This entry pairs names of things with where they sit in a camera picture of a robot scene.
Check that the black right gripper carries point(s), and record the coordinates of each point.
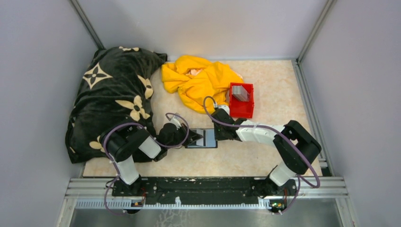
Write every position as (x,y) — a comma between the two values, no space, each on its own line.
(218,136)

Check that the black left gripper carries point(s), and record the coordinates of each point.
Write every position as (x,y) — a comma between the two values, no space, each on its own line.
(192,137)

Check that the silver grey credit card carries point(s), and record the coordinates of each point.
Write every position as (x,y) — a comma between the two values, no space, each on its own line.
(204,137)

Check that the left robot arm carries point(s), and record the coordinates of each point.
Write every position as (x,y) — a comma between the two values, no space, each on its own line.
(130,142)

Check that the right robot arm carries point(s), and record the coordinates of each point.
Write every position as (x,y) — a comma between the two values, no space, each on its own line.
(296,146)

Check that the red plastic bin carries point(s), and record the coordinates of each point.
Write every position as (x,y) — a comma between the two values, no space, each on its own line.
(240,109)

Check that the yellow jacket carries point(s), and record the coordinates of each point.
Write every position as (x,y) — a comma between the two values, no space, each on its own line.
(194,78)

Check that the black floral blanket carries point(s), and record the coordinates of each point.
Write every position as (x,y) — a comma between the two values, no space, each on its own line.
(115,87)

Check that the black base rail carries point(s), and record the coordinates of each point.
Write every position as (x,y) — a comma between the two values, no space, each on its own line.
(203,190)

